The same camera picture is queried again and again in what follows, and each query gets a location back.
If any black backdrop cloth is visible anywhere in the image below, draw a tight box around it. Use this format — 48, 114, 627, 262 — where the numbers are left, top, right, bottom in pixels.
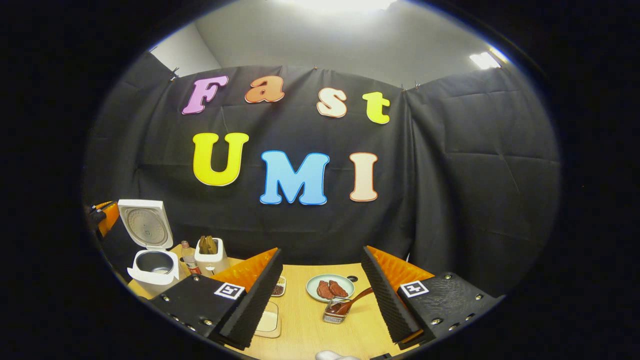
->
82, 50, 561, 301

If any small ceiling light panel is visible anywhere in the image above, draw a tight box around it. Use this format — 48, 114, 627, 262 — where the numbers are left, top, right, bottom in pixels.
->
469, 47, 508, 71

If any clear bottle with red label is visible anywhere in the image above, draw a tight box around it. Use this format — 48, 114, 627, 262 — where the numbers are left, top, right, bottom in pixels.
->
181, 240, 202, 277

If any long ceiling light panel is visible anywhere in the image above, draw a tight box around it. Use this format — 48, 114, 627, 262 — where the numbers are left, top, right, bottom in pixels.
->
280, 0, 401, 13

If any pale green plate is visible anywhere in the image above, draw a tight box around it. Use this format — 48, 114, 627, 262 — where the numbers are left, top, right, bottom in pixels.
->
306, 273, 356, 304

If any white rice cooker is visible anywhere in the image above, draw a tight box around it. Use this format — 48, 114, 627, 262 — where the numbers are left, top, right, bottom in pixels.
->
117, 199, 181, 300

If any white toaster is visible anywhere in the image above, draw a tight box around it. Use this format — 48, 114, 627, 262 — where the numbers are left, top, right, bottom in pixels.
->
194, 236, 231, 277

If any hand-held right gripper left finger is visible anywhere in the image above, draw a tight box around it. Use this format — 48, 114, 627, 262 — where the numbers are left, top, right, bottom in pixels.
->
150, 247, 284, 351

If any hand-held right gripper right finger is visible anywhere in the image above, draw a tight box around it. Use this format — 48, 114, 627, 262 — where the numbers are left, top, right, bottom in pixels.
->
361, 245, 503, 351

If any dark wooden spoon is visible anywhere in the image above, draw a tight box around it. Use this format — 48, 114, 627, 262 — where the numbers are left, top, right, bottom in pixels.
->
326, 287, 375, 316

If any cream rectangular tray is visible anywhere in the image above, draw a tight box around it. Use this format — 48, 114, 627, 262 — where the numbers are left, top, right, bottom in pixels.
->
254, 301, 282, 339

